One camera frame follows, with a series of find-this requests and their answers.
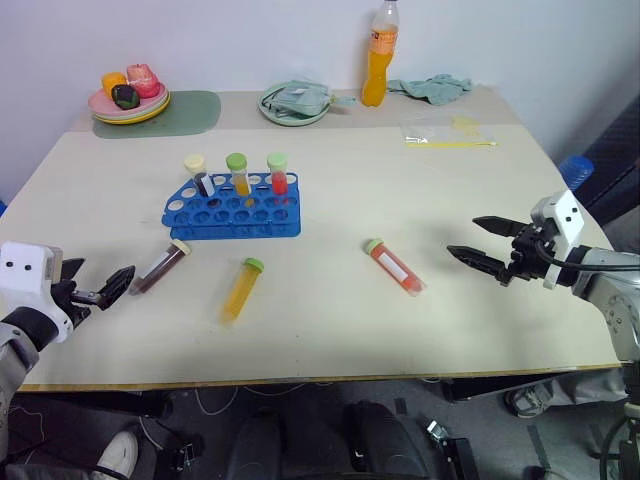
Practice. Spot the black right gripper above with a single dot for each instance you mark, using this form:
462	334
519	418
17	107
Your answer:
530	252

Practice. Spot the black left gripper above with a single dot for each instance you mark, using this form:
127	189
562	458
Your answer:
67	300

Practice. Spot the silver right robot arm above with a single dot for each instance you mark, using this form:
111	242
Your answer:
612	295

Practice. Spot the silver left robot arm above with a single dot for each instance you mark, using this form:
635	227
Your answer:
15	345

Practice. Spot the dark liquid tube, cream cap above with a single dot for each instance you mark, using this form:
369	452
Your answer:
160	265

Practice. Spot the red liquid tube, white label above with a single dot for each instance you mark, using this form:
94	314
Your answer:
397	269

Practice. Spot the blue test tube rack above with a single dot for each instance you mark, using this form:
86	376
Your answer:
200	218

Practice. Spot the dark liquid tube, plain label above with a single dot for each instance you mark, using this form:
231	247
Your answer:
202	178

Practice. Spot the orange liquid tube, green cap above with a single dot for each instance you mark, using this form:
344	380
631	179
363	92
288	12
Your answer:
241	292

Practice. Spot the orange liquid tube, dark-green cap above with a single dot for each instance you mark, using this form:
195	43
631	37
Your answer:
241	181

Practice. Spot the red liquid tube, pale-green cap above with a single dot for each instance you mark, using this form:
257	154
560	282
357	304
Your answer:
278	179

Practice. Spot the blue ribbed cap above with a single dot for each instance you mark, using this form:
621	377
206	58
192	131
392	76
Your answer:
576	172

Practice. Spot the clear yellow-zip plastic bag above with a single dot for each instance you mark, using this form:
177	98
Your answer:
440	134

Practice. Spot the black woven-texture object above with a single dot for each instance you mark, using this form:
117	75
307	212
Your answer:
617	160

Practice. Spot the green cloth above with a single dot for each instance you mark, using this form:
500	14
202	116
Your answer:
440	90

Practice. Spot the grey shoe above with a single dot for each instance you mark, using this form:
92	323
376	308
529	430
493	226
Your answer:
530	402

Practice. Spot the yellow-green plate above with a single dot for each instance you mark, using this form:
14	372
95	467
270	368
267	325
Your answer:
150	116

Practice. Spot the pink plate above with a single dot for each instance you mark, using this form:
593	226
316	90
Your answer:
102	105

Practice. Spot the white shoe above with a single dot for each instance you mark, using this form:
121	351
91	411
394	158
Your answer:
120	452

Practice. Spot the dark toy fruit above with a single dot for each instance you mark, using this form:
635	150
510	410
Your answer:
125	96

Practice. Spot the green placemat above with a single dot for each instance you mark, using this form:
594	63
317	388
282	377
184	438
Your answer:
195	112

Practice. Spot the orange toy fruit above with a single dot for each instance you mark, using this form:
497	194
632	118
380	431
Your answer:
112	81

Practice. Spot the pink toy fruit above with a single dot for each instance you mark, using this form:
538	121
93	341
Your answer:
143	80

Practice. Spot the orange drink bottle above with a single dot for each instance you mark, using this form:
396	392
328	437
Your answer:
377	70

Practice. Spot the black device with silver clamp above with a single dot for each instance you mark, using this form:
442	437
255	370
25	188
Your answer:
452	450

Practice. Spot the black tripod stand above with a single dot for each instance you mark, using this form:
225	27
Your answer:
622	425

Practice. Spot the dark rounded shape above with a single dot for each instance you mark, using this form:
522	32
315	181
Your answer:
382	442

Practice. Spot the light green plate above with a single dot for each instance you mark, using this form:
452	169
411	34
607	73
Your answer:
280	119

